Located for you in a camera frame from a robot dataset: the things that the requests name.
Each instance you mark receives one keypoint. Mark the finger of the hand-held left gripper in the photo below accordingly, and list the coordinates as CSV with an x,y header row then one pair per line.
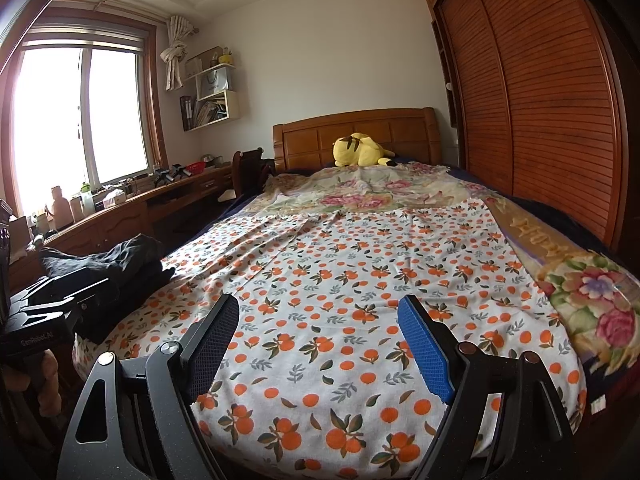
x,y
70,292

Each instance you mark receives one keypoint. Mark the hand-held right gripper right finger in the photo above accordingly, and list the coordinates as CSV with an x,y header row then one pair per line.
x,y
425,350

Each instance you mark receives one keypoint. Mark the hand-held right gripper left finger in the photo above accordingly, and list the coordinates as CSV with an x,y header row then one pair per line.
x,y
212,347

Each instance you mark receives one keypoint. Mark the black jacket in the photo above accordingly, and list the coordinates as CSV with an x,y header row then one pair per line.
x,y
115,260

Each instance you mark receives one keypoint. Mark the person's left hand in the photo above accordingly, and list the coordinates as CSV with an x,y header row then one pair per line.
x,y
47,385

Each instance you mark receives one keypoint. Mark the beige plastic bottle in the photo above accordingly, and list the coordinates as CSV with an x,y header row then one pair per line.
x,y
61,207

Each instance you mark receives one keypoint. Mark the wooden desk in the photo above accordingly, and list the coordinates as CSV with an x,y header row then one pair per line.
x,y
125,215

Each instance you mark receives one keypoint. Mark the green cap bottle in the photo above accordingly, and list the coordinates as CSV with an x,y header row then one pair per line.
x,y
87,199

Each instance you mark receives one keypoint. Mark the bed with floral sheet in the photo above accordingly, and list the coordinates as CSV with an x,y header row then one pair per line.
x,y
350,285

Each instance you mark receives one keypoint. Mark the tissue box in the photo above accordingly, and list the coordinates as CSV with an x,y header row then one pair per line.
x,y
110,199

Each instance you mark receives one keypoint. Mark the white paper sheet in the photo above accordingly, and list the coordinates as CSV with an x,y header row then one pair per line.
x,y
229,196

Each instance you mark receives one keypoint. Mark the floral blanket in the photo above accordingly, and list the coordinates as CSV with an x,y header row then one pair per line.
x,y
390,190

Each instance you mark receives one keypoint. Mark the red basket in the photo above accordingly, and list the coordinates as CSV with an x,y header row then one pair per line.
x,y
195,167

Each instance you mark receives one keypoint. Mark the wooden chair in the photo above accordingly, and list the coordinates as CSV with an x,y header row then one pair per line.
x,y
247,170

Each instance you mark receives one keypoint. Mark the metal pot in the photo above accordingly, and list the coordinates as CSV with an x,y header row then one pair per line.
x,y
212,161

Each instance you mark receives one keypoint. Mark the window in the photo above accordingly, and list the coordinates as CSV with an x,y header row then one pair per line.
x,y
115,110

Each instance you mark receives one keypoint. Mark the yellow plush toy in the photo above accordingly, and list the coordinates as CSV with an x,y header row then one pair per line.
x,y
357,152

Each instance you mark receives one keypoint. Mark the row of books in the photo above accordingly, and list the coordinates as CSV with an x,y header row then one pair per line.
x,y
202,112

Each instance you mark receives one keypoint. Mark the wooden bed headboard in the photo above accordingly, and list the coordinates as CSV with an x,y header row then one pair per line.
x,y
305,142

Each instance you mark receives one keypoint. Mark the white paper bag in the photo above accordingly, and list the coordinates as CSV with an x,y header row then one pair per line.
x,y
212,82

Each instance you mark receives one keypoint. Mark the tied beige curtain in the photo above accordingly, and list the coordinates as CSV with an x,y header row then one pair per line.
x,y
175,55

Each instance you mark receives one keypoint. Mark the cardboard box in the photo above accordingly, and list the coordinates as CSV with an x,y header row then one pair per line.
x,y
202,60

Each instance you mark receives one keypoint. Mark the wooden louvred wardrobe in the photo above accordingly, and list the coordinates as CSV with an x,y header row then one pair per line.
x,y
540,85

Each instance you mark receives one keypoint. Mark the white wall shelf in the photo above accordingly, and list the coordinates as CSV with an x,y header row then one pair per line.
x,y
231,105

